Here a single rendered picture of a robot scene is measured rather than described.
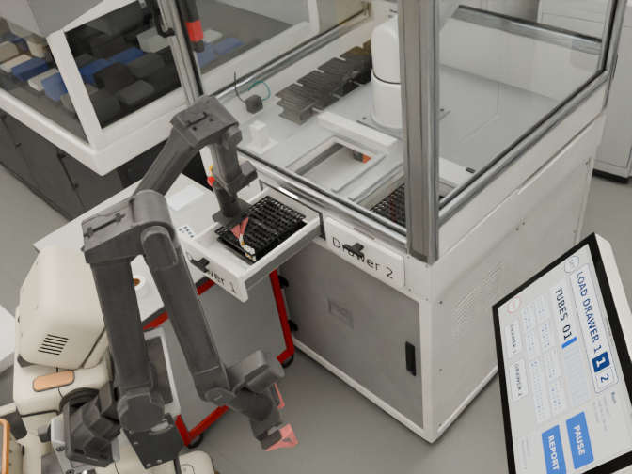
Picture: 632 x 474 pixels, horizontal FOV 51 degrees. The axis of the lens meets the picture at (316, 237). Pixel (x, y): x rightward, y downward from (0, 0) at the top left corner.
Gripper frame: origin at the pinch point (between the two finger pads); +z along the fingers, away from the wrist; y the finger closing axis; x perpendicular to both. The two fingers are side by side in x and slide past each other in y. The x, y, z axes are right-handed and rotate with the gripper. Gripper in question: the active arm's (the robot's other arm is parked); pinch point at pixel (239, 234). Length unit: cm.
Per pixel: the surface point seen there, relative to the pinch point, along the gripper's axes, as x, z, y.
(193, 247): 9.3, 2.1, -10.8
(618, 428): -113, -21, -5
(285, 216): -0.5, 5.6, 17.0
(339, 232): -19.7, 5.0, 21.0
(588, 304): -96, -20, 17
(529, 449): -100, -6, -10
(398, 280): -41.7, 11.3, 20.6
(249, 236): 1.5, 4.9, 4.0
